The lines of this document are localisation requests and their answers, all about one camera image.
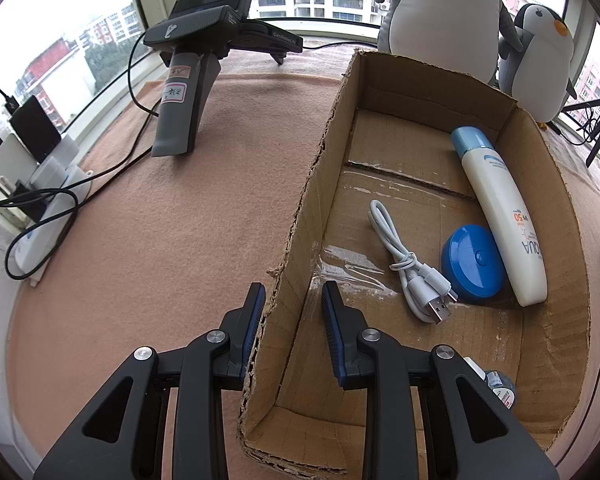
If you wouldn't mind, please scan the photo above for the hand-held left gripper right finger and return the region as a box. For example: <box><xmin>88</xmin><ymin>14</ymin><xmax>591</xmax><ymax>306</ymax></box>
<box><xmin>321</xmin><ymin>281</ymin><xmax>561</xmax><ymax>480</ymax></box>

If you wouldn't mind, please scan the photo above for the small blue liquid bottle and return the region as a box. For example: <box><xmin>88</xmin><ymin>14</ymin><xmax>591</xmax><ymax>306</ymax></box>
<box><xmin>462</xmin><ymin>356</ymin><xmax>518</xmax><ymax>408</ymax></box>

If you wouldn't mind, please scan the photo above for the white usb cable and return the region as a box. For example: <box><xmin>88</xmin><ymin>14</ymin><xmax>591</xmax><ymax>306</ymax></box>
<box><xmin>367</xmin><ymin>200</ymin><xmax>459</xmax><ymax>325</ymax></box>

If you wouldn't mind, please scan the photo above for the small penguin plush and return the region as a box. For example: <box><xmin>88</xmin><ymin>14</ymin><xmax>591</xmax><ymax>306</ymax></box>
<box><xmin>497</xmin><ymin>2</ymin><xmax>578</xmax><ymax>123</ymax></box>

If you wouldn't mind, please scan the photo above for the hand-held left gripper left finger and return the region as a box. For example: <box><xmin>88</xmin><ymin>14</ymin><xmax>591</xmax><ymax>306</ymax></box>
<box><xmin>32</xmin><ymin>282</ymin><xmax>267</xmax><ymax>480</ymax></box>

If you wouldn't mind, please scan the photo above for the white power bank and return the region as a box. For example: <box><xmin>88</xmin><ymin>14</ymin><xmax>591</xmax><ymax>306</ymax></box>
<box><xmin>0</xmin><ymin>132</ymin><xmax>37</xmax><ymax>181</ymax></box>

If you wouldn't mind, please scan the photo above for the black power bank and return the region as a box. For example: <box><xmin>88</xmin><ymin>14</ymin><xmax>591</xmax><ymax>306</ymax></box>
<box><xmin>10</xmin><ymin>99</ymin><xmax>62</xmax><ymax>163</ymax></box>

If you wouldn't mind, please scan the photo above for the white plug adapter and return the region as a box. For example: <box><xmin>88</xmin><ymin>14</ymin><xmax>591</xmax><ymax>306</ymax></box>
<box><xmin>32</xmin><ymin>156</ymin><xmax>72</xmax><ymax>189</ymax></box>

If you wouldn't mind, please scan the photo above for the large penguin plush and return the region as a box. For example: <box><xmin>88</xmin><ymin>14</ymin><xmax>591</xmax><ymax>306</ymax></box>
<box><xmin>370</xmin><ymin>0</ymin><xmax>523</xmax><ymax>86</ymax></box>

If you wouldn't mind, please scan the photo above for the white power strip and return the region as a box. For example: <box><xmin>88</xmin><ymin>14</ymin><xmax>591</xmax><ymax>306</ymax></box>
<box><xmin>12</xmin><ymin>165</ymin><xmax>93</xmax><ymax>288</ymax></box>

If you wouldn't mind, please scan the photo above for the white bottle with blue cap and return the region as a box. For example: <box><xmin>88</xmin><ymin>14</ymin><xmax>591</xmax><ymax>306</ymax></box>
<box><xmin>450</xmin><ymin>126</ymin><xmax>549</xmax><ymax>307</ymax></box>

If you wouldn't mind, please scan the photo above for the cardboard box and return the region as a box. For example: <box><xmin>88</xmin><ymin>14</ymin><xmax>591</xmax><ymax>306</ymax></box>
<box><xmin>236</xmin><ymin>47</ymin><xmax>593</xmax><ymax>476</ymax></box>

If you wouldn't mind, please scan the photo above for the black grey standing handheld device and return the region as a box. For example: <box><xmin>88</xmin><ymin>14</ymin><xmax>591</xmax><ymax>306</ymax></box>
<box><xmin>144</xmin><ymin>0</ymin><xmax>305</xmax><ymax>158</ymax></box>

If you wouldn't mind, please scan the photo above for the black looping cable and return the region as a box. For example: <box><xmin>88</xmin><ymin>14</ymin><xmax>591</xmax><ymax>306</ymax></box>
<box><xmin>0</xmin><ymin>187</ymin><xmax>81</xmax><ymax>281</ymax></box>

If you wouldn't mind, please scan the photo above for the round blue case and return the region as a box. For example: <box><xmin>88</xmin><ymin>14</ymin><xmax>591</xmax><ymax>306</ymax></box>
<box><xmin>440</xmin><ymin>225</ymin><xmax>507</xmax><ymax>304</ymax></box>

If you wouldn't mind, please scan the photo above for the thin black device cable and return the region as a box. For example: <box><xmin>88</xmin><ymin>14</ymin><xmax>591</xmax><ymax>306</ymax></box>
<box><xmin>300</xmin><ymin>41</ymin><xmax>378</xmax><ymax>54</ymax></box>

